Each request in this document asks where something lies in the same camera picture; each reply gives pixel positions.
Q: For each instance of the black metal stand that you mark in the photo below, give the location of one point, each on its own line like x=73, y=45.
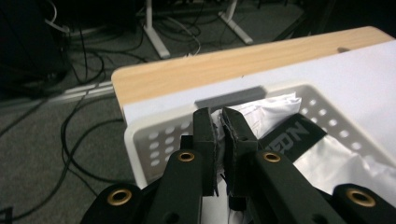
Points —
x=308, y=18

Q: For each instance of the white metal stand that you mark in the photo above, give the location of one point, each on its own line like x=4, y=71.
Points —
x=155, y=37

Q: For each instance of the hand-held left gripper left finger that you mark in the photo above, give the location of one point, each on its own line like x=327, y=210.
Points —
x=205, y=146

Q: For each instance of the white perforated plastic basket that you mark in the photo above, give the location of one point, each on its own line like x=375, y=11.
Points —
x=168, y=137

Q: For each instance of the white shorts with black waistband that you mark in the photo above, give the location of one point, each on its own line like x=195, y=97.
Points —
x=336, y=161

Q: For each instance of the wooden table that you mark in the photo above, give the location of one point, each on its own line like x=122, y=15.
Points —
x=218, y=68

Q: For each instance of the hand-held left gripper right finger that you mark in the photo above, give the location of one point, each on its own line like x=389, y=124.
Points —
x=238, y=146

